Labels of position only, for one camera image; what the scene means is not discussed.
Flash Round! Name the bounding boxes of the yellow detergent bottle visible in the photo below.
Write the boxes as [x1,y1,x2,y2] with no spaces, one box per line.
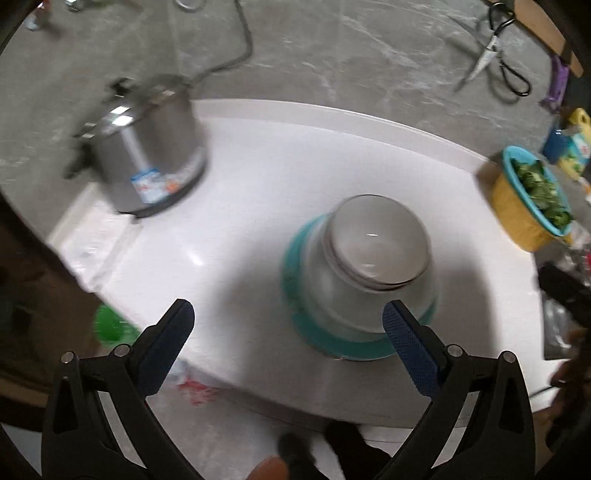
[558,107,591,178]

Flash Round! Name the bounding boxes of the large white bowl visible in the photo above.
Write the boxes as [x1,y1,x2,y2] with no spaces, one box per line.
[302,194,438,340]

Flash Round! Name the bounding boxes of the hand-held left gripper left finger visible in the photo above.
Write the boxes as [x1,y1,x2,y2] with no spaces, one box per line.
[41,298,204,480]

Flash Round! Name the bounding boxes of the teal floral rim plate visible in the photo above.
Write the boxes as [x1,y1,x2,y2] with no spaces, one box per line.
[281,217,439,361]

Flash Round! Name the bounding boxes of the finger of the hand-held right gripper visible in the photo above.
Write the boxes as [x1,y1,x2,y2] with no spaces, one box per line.
[538,263,591,324]

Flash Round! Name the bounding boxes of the yellow basket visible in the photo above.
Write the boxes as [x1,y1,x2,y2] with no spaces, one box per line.
[489,168,561,252]

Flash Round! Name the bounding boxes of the teal colander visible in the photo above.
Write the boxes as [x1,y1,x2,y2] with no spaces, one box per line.
[502,145,573,238]

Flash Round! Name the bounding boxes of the folded white cloth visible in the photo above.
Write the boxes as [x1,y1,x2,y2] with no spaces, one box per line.
[55,203,139,287]

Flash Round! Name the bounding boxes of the stainless steel rice cooker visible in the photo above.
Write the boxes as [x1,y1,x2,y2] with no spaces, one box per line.
[65,74,207,217]

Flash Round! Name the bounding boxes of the person's right hand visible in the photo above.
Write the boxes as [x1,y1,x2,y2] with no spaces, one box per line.
[549,323,591,393]

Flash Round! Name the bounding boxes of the green plastic object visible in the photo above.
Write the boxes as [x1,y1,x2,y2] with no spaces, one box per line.
[92,305,139,344]

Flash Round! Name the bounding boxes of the person's left hand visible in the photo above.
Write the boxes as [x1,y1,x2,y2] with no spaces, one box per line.
[247,456,289,480]

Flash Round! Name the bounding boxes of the black power cable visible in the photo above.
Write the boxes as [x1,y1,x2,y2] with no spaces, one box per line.
[185,0,254,86]

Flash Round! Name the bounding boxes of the green leafy vegetables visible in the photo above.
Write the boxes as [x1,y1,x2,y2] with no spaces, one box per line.
[515,159,571,227]

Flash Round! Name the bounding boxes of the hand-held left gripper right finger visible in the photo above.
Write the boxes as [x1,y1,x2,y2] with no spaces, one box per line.
[369,300,536,480]

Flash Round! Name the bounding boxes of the wooden cutting board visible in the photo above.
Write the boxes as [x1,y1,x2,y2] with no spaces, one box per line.
[510,0,585,77]

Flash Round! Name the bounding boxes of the stainless steel sink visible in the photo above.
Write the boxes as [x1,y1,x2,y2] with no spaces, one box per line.
[541,298,583,361]

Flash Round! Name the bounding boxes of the purple peeler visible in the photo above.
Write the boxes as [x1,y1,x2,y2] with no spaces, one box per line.
[542,54,570,112]

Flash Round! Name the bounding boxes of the blue cup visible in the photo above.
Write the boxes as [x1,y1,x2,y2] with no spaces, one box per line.
[542,128,573,162]

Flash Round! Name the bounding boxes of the white plastic bags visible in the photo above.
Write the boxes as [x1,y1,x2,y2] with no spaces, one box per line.
[166,360,222,407]

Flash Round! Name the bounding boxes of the black handled kitchen scissors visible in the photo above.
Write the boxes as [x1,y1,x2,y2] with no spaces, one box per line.
[455,2,532,97]

